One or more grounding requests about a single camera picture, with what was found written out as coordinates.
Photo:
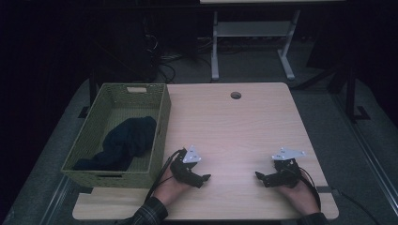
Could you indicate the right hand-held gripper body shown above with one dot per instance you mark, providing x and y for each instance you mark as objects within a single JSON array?
[{"x": 286, "y": 178}]

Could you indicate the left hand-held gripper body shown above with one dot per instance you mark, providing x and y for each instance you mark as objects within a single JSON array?
[{"x": 184, "y": 172}]

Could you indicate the dark navy garment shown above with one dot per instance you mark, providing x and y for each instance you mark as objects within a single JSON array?
[{"x": 128, "y": 140}]

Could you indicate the green woven basket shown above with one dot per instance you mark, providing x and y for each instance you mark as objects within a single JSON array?
[{"x": 94, "y": 140}]

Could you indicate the person's right hand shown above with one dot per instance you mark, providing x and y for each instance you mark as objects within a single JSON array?
[{"x": 300, "y": 197}]

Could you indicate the person's left hand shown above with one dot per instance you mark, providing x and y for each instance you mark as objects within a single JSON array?
[{"x": 167, "y": 189}]

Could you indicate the grey table edge clip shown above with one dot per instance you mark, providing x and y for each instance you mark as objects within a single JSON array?
[{"x": 324, "y": 189}]

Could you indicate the white metal table frame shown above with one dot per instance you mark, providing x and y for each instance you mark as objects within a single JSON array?
[{"x": 250, "y": 29}]

